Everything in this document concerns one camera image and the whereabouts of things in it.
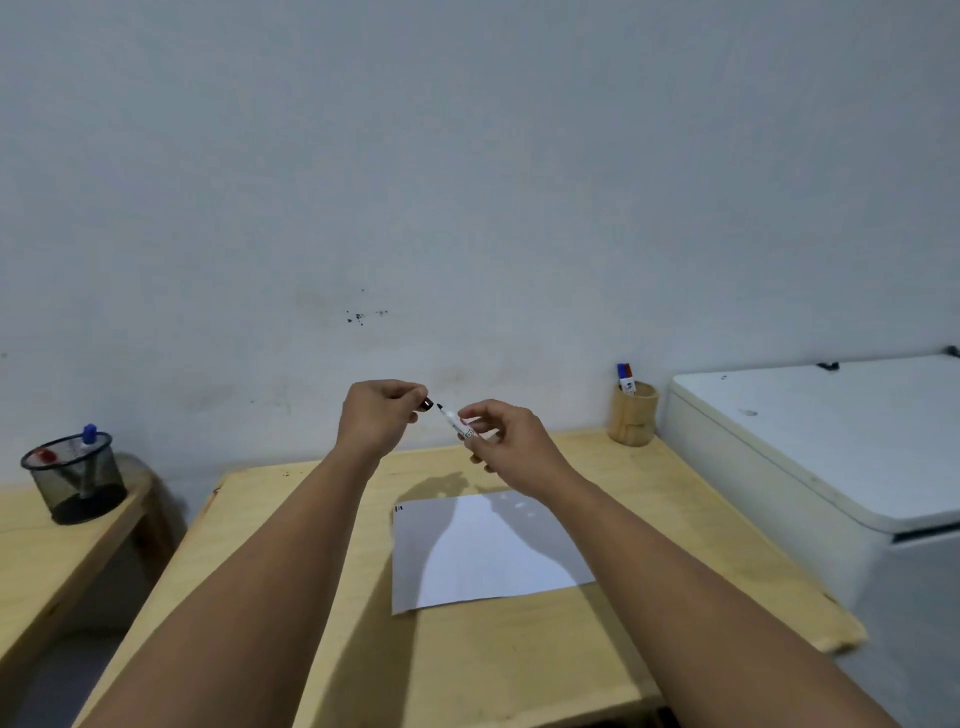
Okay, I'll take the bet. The person's right hand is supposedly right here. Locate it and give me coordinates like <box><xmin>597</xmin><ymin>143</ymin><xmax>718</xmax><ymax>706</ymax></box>
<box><xmin>456</xmin><ymin>399</ymin><xmax>577</xmax><ymax>498</ymax></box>

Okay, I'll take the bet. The person's left hand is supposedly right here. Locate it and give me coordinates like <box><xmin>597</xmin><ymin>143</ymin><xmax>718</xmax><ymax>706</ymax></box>
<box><xmin>336</xmin><ymin>379</ymin><xmax>435</xmax><ymax>460</ymax></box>

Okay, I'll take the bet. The white marker pen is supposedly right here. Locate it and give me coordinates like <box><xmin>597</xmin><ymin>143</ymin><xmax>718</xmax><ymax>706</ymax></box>
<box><xmin>436</xmin><ymin>403</ymin><xmax>479</xmax><ymax>445</ymax></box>

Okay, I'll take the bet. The person's right forearm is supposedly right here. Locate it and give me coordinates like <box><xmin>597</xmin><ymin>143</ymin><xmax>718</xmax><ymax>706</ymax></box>
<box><xmin>525</xmin><ymin>480</ymin><xmax>901</xmax><ymax>728</ymax></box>

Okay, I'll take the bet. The person's left forearm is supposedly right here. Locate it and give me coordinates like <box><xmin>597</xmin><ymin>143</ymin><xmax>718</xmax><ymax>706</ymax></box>
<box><xmin>78</xmin><ymin>441</ymin><xmax>382</xmax><ymax>728</ymax></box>

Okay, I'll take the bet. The round wooden pen cup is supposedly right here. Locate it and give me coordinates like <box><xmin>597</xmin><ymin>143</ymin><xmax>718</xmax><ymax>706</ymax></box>
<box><xmin>606</xmin><ymin>380</ymin><xmax>660</xmax><ymax>448</ymax></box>

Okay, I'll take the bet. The white paper sheet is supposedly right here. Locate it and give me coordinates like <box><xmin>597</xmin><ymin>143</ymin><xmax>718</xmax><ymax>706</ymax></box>
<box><xmin>390</xmin><ymin>490</ymin><xmax>598</xmax><ymax>617</ymax></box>

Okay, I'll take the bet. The light wooden table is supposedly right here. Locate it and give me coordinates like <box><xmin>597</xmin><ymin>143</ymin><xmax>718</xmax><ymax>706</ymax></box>
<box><xmin>73</xmin><ymin>430</ymin><xmax>871</xmax><ymax>728</ymax></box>

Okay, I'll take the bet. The white chest freezer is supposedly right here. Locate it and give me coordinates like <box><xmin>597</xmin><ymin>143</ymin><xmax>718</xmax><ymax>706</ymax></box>
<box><xmin>658</xmin><ymin>352</ymin><xmax>960</xmax><ymax>728</ymax></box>

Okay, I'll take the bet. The black mesh pen holder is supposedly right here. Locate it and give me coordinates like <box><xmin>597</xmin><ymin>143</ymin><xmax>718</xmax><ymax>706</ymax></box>
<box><xmin>20</xmin><ymin>431</ymin><xmax>129</xmax><ymax>526</ymax></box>

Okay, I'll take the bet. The small wooden side table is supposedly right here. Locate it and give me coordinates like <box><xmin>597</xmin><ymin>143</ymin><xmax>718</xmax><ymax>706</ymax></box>
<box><xmin>0</xmin><ymin>471</ymin><xmax>157</xmax><ymax>680</ymax></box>

